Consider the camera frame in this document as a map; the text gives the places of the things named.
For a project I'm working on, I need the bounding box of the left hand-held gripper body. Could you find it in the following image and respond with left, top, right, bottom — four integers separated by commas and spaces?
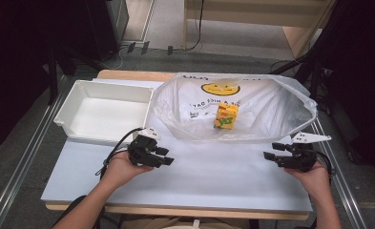
127, 127, 164, 169

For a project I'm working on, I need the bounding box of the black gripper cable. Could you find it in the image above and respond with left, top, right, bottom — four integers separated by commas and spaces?
315, 150, 336, 179
94, 127, 145, 177

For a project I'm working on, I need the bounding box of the dark cabinet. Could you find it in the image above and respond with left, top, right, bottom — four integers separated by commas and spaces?
85, 0, 130, 62

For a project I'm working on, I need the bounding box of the person's right hand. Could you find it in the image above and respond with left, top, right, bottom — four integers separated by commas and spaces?
283, 163, 332, 201

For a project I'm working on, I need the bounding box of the aluminium floor rail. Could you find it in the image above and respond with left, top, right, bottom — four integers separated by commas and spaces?
308, 117, 369, 229
0, 74, 70, 229

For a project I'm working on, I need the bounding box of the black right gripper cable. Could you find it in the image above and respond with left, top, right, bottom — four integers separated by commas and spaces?
315, 150, 336, 179

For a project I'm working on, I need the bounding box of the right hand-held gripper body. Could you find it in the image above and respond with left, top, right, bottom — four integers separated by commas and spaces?
275, 132, 332, 174

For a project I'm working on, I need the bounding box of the light wooden shelf unit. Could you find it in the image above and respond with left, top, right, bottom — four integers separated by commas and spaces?
182, 0, 337, 60

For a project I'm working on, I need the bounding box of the black tripod stand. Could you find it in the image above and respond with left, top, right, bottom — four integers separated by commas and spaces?
269, 47, 327, 108

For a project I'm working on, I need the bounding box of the black curtain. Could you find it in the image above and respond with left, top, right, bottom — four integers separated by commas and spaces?
0, 0, 113, 156
315, 0, 375, 176

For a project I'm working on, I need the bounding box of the black hanging cable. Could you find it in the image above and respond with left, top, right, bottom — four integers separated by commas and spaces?
172, 0, 206, 52

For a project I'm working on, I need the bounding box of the clear printed plastic bag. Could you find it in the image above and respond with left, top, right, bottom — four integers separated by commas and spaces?
150, 72, 318, 144

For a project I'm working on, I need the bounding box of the yellow juice carton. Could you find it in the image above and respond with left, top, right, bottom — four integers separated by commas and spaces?
213, 101, 240, 131

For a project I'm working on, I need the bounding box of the black floor cable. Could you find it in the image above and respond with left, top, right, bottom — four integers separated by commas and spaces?
269, 58, 303, 74

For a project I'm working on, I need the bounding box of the black metal stand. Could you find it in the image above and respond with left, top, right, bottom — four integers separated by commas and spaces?
46, 44, 107, 106

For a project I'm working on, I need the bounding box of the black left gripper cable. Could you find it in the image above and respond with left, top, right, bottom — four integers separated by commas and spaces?
94, 127, 145, 177

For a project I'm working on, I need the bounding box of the white plastic bin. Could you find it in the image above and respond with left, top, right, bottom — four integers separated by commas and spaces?
52, 79, 156, 148

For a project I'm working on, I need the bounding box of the white floor cable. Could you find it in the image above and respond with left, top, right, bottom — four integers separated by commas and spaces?
98, 47, 126, 71

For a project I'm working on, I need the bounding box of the person's left hand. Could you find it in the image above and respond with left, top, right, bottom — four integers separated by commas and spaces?
100, 152, 155, 192

